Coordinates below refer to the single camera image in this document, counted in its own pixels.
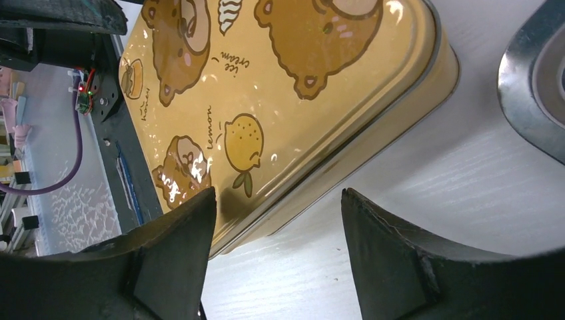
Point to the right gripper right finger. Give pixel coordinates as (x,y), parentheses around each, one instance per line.
(402,271)

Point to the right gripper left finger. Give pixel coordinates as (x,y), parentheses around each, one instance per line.
(155,271)

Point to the silver box lid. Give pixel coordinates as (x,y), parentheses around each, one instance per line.
(247,97)

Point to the gold chocolate box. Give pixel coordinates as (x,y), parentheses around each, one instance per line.
(431,89)

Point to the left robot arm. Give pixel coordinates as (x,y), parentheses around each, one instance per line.
(61,33)

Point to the steel tray with chocolates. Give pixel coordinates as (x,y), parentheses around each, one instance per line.
(530,81)

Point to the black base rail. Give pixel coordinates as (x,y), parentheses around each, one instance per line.
(127,172)

